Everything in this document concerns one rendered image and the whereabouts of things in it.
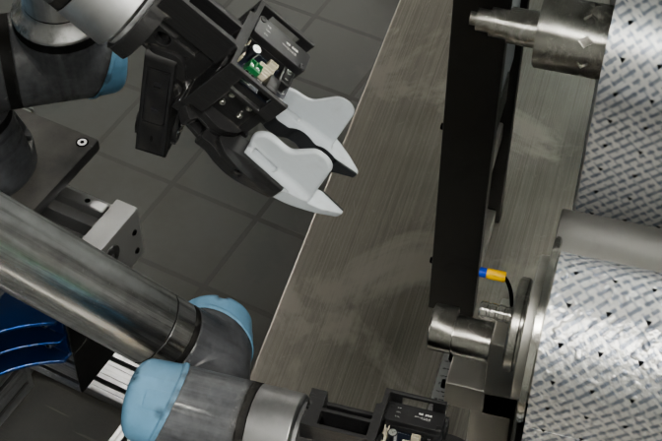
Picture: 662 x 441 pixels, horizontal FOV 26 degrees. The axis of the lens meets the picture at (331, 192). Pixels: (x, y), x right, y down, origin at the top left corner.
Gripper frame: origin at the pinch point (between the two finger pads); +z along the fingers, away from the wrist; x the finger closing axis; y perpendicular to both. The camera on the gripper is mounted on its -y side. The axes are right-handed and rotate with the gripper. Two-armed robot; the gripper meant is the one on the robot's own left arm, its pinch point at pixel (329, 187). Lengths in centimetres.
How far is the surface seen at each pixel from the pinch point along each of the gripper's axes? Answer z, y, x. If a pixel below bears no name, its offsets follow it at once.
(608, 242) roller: 23.2, 5.6, 9.8
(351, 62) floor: 55, -129, 158
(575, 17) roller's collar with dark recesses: 9.9, 11.5, 22.1
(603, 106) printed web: 15.0, 11.4, 15.6
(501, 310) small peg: 17.2, 1.8, -0.4
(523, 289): 15.6, 6.1, -1.4
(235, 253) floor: 50, -133, 98
